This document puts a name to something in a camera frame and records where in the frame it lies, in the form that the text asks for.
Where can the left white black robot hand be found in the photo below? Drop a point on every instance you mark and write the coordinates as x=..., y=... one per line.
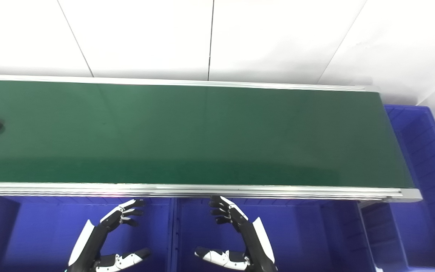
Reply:
x=89, y=245

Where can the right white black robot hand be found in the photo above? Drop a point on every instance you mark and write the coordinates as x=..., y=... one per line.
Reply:
x=253, y=241

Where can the blue plastic bin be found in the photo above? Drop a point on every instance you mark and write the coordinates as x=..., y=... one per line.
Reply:
x=40, y=234
x=432, y=181
x=308, y=238

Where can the green conveyor belt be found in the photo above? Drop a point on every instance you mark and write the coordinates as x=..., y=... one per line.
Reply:
x=202, y=190
x=202, y=136

